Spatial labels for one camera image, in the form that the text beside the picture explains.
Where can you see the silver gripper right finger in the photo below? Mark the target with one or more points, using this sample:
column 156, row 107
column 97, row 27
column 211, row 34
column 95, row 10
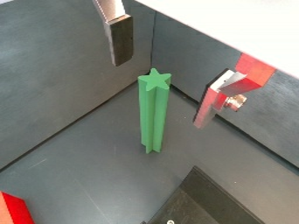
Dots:
column 215, row 100

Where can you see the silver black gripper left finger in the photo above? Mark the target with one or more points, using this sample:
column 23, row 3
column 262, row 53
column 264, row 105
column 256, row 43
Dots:
column 119, row 29

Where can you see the green star-shaped peg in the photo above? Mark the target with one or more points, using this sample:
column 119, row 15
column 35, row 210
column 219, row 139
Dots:
column 153, row 92

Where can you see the red board with shaped holes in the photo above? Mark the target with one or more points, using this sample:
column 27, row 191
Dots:
column 13, row 211

